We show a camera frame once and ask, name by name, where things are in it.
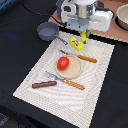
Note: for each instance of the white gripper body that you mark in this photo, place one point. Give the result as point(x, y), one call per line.
point(81, 15)

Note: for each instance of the yellow toy butter box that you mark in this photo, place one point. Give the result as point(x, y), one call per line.
point(76, 44)

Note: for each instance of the red toy tomato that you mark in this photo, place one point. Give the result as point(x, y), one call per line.
point(63, 63)

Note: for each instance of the brown toy sausage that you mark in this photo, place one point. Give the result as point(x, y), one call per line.
point(44, 84)

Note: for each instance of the yellow toy banana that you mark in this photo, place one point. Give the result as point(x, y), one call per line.
point(85, 35)

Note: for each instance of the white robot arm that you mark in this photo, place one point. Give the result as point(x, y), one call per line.
point(81, 15)

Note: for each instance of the large grey pot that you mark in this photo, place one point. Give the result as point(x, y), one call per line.
point(58, 4)

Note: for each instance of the small grey saucepan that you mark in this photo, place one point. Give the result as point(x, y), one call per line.
point(49, 31)

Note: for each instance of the pink toy stove top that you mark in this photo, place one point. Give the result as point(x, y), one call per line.
point(115, 31)

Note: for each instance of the white toy sink bowl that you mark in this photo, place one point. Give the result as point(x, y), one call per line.
point(122, 15)

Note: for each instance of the round wooden plate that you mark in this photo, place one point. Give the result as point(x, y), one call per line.
point(74, 68)

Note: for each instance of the knife with wooden handle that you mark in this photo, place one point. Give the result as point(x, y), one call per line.
point(80, 57)

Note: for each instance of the fork with wooden handle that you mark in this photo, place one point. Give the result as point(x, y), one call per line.
point(73, 84)

